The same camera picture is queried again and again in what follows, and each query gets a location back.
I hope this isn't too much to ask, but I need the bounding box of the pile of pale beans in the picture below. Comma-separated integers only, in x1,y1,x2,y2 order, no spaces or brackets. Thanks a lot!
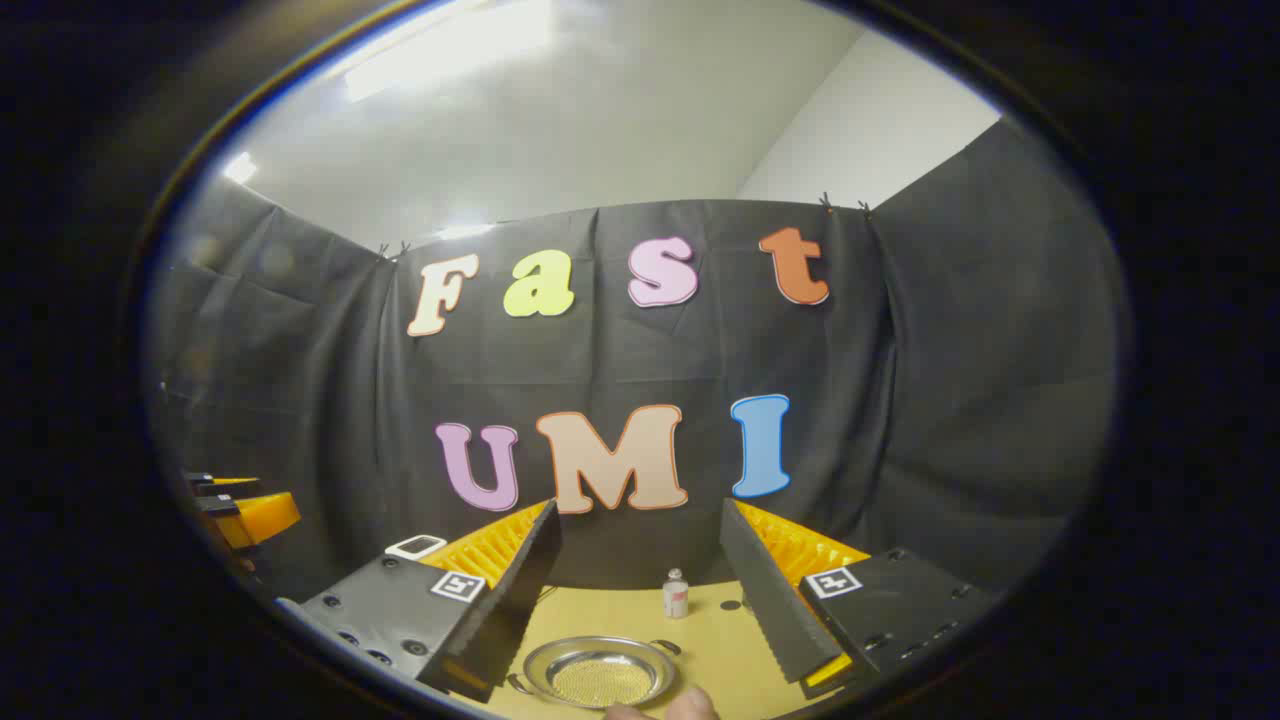
552,658,655,705

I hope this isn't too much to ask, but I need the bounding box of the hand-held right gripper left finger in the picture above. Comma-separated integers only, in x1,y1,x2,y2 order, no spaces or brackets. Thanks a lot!
280,498,563,703

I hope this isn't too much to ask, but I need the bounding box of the black backdrop cloth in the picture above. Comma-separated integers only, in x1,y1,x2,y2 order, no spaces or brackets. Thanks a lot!
150,115,1126,606

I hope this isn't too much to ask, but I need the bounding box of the stainless steel pot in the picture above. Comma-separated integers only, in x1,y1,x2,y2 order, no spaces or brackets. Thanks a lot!
508,635,683,711

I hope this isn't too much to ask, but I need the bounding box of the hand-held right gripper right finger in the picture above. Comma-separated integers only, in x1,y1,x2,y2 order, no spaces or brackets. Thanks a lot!
718,497,996,701

